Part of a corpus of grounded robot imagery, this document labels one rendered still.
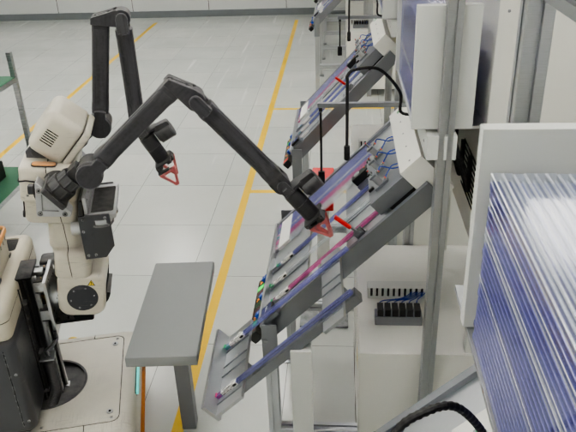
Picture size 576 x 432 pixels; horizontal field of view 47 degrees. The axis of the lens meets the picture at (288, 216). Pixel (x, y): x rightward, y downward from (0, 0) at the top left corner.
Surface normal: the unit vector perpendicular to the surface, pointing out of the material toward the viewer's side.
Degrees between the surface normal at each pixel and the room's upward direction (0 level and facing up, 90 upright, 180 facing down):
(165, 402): 0
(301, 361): 90
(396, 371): 90
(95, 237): 90
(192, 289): 0
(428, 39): 90
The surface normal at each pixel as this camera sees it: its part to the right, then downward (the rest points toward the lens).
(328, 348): -0.04, -0.88
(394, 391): -0.07, 0.47
